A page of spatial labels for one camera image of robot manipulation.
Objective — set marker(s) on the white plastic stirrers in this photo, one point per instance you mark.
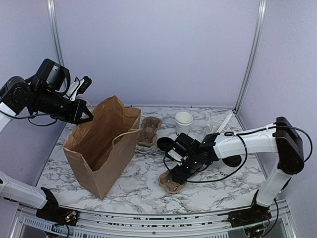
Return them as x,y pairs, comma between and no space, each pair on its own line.
225,121

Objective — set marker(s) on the right aluminium corner post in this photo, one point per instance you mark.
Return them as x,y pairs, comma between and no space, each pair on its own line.
253,53

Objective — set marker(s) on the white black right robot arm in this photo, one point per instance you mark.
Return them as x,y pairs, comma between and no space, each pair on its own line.
279,137

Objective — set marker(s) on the white paper coffee cup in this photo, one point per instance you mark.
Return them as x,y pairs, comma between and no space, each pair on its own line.
224,170

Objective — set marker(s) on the white utensil holder cup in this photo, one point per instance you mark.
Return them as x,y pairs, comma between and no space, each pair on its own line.
214,127

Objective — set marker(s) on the brown paper takeout bag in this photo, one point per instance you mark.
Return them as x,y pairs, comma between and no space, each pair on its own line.
99,151

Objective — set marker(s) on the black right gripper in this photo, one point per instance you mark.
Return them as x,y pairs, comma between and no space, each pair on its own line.
181,176

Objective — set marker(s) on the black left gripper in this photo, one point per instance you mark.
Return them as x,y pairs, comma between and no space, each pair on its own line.
74,116

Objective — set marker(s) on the brown cardboard cup carrier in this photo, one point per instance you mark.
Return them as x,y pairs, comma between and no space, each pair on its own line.
147,135

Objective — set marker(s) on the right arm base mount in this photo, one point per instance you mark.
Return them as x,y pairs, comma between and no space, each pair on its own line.
256,213

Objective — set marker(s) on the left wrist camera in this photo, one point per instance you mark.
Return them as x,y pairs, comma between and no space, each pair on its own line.
79,86

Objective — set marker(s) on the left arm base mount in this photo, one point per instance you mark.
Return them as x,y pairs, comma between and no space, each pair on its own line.
51,211

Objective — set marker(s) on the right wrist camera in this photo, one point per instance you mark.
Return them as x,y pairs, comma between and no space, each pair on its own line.
182,148

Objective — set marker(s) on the black plastic cup lid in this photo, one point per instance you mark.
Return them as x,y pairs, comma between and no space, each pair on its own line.
233,161

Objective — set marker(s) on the left aluminium corner post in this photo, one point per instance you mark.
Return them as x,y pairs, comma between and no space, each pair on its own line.
55,31

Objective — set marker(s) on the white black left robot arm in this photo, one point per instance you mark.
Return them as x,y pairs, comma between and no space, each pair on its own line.
49,92

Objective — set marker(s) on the aluminium corner post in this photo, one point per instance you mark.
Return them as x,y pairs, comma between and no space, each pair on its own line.
253,53
55,31

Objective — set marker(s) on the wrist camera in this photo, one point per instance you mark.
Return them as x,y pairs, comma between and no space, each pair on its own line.
79,86
182,148

